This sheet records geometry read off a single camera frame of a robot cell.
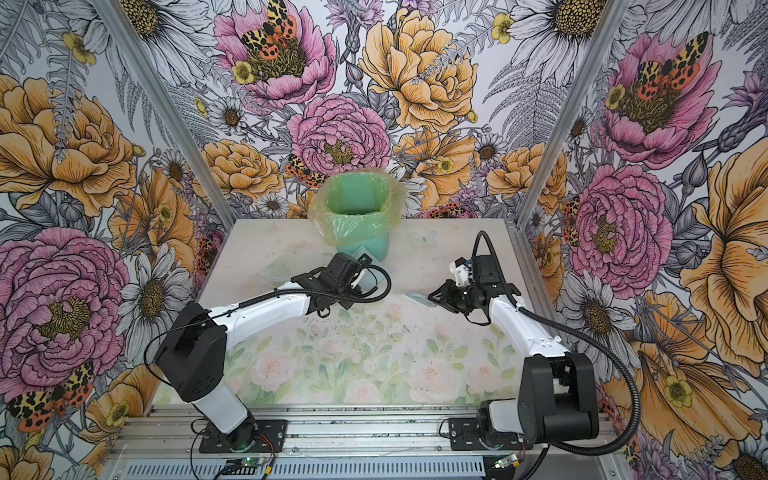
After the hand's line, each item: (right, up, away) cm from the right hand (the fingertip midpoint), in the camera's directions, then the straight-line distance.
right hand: (432, 305), depth 84 cm
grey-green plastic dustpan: (-17, +8, -7) cm, 20 cm away
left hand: (-25, +3, +6) cm, 26 cm away
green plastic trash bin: (-22, +28, +12) cm, 38 cm away
